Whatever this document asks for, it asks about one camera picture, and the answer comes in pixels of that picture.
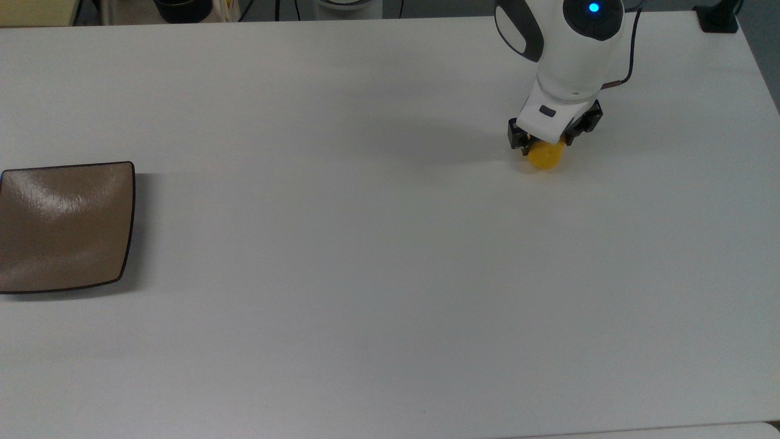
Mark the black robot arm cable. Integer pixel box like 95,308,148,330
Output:
602,5,642,90

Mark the black camera stand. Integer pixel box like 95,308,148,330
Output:
693,0,743,34

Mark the brown square ceramic plate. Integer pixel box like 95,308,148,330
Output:
0,160,137,296

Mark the black round pot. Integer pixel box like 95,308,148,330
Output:
152,0,215,24

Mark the wooden desk surface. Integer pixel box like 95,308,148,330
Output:
0,0,81,28

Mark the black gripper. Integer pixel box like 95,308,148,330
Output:
508,99,605,155

